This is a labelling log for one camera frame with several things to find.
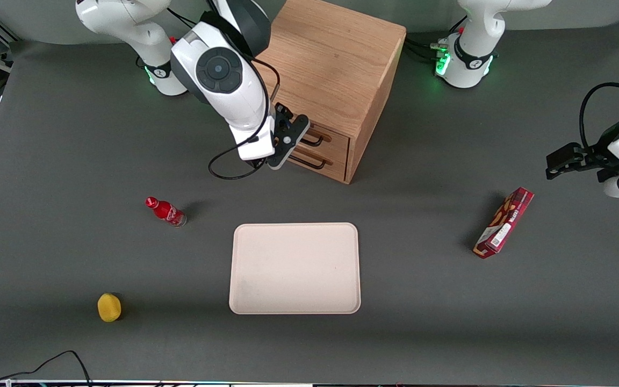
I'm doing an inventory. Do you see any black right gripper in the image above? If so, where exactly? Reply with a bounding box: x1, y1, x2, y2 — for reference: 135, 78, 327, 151
271, 102, 296, 160

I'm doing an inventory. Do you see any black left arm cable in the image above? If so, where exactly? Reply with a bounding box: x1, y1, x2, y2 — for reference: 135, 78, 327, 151
580, 82, 619, 151

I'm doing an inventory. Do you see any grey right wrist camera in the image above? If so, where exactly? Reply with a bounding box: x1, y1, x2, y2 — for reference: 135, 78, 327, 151
268, 114, 311, 171

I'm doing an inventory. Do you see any yellow round fruit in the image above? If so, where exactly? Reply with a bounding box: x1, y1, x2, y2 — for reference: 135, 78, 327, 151
97, 293, 123, 323

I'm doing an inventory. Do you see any wooden drawer cabinet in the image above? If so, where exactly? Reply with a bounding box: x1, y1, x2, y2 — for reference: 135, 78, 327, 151
255, 0, 407, 185

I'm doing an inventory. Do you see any red cookie box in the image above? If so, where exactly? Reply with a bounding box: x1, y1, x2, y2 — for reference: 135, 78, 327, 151
473, 187, 535, 260

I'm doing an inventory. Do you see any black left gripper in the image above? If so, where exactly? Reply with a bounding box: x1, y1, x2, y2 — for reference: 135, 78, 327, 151
545, 118, 619, 183

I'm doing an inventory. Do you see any black left base cable bundle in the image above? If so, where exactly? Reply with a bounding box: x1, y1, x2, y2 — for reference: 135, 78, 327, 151
404, 16, 469, 62

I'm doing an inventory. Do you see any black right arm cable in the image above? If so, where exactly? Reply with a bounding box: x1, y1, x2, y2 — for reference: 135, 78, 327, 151
208, 51, 282, 181

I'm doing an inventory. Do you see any black right base cable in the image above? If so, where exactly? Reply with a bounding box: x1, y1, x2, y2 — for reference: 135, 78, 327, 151
169, 8, 198, 28

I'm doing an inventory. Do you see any beige plastic tray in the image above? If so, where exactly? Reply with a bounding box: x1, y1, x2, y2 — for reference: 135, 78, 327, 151
228, 223, 362, 315

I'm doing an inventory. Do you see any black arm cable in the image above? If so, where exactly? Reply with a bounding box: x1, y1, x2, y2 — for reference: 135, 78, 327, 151
208, 51, 282, 181
580, 82, 619, 151

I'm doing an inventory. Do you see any black cable at table edge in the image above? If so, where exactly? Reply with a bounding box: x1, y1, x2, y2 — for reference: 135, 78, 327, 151
0, 350, 92, 387

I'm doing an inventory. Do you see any small red bottle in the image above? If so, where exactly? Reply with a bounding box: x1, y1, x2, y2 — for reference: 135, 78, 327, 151
145, 197, 187, 228

